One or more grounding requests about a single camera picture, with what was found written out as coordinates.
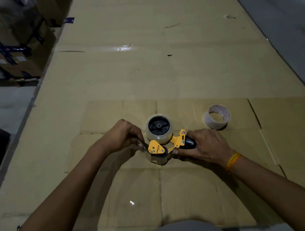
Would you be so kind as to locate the person's right fingers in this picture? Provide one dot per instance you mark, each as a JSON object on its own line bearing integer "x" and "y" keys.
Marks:
{"x": 180, "y": 153}

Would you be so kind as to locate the person's left forearm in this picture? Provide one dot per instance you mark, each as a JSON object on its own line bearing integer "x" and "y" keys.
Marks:
{"x": 58, "y": 213}

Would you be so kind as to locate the blue tape piece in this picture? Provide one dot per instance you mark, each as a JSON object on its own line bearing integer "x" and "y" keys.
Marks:
{"x": 69, "y": 20}

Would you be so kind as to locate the person's right hand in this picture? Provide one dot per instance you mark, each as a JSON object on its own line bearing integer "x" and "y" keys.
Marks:
{"x": 206, "y": 147}

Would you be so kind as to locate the clear packing tape roll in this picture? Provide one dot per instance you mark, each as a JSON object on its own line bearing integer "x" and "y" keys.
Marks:
{"x": 160, "y": 139}

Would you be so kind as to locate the yellow tape dispenser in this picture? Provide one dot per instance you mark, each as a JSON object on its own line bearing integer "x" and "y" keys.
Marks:
{"x": 155, "y": 148}

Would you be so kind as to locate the large cardboard sheet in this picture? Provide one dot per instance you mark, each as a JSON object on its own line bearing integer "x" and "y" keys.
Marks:
{"x": 158, "y": 48}

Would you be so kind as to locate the person's left hand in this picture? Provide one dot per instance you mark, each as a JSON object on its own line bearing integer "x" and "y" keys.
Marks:
{"x": 119, "y": 134}

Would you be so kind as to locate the flattened cardboard box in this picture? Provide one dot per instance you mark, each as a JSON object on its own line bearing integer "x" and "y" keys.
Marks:
{"x": 300, "y": 135}
{"x": 190, "y": 195}

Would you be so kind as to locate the person's right forearm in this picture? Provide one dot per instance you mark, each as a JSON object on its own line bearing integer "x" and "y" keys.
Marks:
{"x": 284, "y": 193}

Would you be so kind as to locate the person's left fingers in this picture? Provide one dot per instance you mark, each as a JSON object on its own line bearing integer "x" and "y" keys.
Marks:
{"x": 139, "y": 139}

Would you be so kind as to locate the white tape roll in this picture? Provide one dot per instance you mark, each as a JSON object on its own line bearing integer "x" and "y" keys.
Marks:
{"x": 210, "y": 124}

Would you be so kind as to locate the orange wristband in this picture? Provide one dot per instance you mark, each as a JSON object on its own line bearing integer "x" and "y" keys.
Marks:
{"x": 232, "y": 161}

